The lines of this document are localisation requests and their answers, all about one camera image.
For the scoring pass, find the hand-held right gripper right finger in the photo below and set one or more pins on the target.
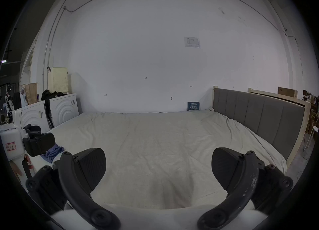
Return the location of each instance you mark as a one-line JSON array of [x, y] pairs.
[[239, 194]]

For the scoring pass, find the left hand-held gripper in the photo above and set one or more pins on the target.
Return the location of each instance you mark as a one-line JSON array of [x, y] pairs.
[[10, 140]]

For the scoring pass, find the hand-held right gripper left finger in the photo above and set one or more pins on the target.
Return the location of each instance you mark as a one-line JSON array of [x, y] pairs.
[[82, 194]]

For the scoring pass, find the person's left hand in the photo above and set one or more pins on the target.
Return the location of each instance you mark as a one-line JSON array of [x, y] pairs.
[[18, 169]]

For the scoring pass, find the white cabinet with arc relief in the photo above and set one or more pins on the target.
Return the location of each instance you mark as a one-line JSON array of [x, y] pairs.
[[64, 109], [30, 115]]

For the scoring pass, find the blue garment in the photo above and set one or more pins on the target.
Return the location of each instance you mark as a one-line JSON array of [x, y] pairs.
[[52, 152]]

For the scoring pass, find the black garment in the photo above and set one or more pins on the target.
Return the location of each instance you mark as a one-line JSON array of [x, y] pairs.
[[49, 95]]

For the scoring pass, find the brown paper bag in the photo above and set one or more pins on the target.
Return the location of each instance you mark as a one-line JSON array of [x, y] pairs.
[[31, 93]]

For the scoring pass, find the cream perforated box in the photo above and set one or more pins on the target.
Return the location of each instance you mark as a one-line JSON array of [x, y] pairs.
[[59, 79]]

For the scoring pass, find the grey padded headboard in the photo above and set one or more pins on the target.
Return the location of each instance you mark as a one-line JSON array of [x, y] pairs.
[[259, 117]]

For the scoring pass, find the bed with beige sheet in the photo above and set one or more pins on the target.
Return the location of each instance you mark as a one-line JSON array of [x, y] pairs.
[[162, 144]]

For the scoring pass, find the white round stool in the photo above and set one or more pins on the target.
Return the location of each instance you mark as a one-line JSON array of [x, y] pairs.
[[312, 133]]

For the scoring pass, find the dark blue card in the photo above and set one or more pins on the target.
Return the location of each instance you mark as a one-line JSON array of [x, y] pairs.
[[193, 106]]

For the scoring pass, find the brown carton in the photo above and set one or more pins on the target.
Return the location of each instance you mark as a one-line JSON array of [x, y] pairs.
[[287, 92]]

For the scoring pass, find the white paper sheet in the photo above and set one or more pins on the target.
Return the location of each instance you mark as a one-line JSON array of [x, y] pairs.
[[192, 42]]

